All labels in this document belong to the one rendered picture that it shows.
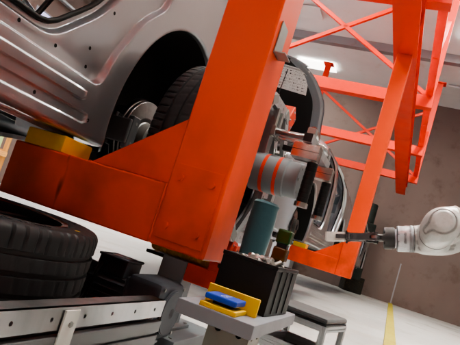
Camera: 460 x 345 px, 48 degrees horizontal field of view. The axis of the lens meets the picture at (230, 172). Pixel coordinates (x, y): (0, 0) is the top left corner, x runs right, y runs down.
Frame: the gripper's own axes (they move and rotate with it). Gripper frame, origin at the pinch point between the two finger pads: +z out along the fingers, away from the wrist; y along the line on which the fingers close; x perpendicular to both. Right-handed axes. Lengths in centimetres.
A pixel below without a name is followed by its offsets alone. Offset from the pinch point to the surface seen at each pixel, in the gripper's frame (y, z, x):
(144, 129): 3, 73, -39
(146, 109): 1, 74, -48
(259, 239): 20.5, 22.9, 2.8
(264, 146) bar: 6.3, 24.8, -31.3
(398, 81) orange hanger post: -359, -54, -188
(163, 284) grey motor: 38, 48, 18
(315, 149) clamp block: 25.1, 5.2, -25.5
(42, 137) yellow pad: 54, 82, -23
